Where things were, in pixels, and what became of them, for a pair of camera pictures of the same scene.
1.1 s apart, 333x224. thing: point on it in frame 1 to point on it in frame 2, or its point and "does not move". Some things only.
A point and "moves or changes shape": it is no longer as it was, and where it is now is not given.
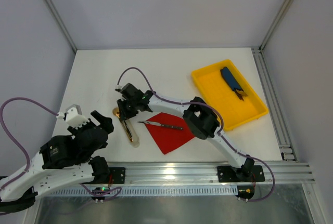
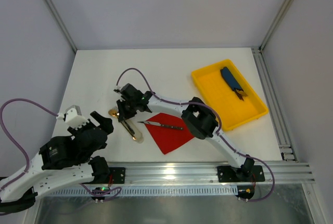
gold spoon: x=116 y=111 moves or changes shape
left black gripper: x=93 y=126 does not move
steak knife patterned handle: x=162 y=125 does not move
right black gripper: x=126 y=108 does not move
